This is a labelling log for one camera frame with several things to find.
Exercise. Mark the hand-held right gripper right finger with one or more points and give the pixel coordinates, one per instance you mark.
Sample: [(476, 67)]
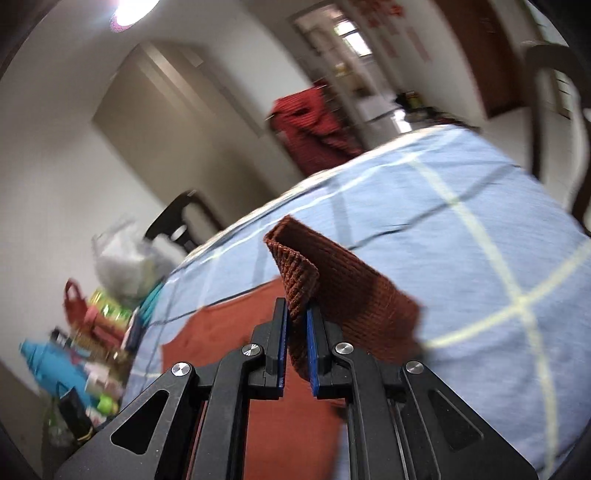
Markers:
[(314, 355)]

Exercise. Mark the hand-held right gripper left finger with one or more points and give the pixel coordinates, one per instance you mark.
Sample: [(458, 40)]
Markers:
[(281, 355)]

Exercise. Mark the rust brown knitted sweater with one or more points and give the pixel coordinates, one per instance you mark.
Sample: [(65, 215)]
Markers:
[(360, 286)]

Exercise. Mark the teal cloth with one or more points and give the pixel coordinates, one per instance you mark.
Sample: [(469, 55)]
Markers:
[(152, 300)]

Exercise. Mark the dark wooden chair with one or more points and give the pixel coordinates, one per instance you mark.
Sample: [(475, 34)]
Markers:
[(554, 115), (178, 217)]

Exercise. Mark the green and yellow packets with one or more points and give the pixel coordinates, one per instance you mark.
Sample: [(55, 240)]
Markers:
[(108, 307)]

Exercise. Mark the white plastic bag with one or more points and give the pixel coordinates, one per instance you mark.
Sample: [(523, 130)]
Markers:
[(127, 263)]

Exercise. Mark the blue checked tablecloth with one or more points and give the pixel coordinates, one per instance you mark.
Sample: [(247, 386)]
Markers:
[(461, 221)]

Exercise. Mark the red bag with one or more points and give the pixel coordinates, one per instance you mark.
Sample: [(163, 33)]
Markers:
[(76, 307)]

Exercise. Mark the black bottle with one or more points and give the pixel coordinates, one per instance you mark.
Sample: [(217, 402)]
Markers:
[(76, 415)]

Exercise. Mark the red checked garment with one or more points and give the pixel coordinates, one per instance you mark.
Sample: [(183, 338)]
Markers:
[(314, 129)]

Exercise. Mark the blue bag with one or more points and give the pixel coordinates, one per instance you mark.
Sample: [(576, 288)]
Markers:
[(53, 367)]

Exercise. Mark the beige sliding door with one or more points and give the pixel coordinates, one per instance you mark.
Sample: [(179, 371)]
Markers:
[(184, 129)]

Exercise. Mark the open doorway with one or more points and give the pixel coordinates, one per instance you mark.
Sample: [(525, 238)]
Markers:
[(344, 60)]

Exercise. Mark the brown wooden door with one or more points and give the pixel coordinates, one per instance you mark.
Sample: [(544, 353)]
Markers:
[(475, 55)]

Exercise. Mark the ceiling lamp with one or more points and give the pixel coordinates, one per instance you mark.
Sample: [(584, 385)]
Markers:
[(135, 11)]

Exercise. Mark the red knot wall ornament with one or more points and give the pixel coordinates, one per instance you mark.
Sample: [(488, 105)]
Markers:
[(367, 9), (393, 10)]

